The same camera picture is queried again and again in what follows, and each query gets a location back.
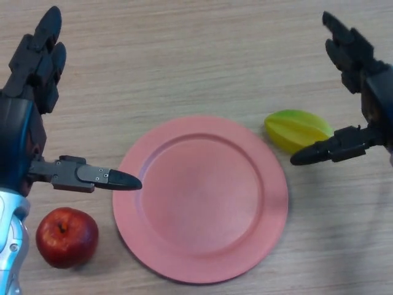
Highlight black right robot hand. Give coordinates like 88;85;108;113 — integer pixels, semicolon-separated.
290;10;393;167

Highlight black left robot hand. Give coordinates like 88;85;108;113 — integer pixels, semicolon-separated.
0;6;143;198

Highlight yellow starfruit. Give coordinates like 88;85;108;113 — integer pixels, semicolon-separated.
264;109;334;155

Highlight pink round plate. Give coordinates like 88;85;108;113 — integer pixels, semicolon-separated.
112;115;290;284

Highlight red apple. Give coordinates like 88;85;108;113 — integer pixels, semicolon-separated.
36;206;99;269

